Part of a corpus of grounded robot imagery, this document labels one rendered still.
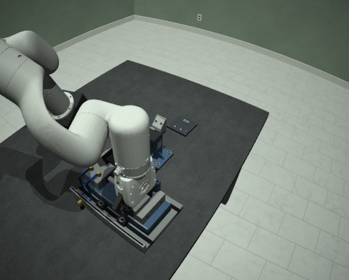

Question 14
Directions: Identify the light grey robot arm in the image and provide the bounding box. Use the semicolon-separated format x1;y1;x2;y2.
0;31;151;177

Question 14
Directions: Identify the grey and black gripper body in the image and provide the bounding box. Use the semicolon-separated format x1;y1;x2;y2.
114;157;156;207

